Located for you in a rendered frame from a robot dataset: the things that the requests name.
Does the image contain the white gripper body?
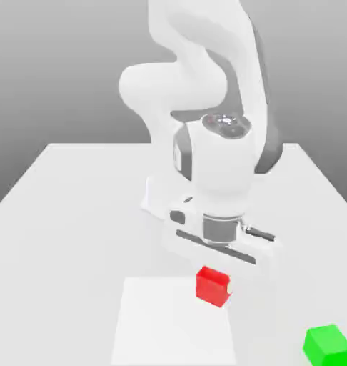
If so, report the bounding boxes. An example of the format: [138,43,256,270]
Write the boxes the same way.
[161,222,283,277]

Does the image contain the small red cube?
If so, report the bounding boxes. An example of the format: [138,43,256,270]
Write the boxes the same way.
[195,266,233,309]

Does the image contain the small green cube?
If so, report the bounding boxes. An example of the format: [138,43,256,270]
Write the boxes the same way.
[302,323,347,366]

